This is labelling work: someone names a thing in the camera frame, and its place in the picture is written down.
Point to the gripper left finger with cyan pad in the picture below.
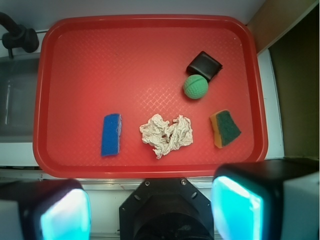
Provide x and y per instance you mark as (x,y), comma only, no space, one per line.
(44,210)

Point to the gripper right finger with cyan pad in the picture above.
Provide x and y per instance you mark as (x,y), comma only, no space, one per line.
(275,199)

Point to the green dimpled ball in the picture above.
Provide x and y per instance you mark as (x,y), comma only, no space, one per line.
(195,87)

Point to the yellow and green sponge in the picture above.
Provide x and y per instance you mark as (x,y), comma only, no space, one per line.
(224,128)

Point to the crumpled white cloth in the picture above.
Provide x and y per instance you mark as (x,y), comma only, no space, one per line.
(164,136)

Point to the blue sponge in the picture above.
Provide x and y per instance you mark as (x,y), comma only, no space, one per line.
(111,132)

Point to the red plastic tray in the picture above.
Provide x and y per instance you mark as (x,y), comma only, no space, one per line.
(135,66)

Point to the metal sink basin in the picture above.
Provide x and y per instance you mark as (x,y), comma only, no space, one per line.
(18,85)

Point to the black faucet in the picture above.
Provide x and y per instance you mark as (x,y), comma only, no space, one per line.
(18,36)

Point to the black octagonal mount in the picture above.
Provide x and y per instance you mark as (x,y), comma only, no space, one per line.
(166,209)

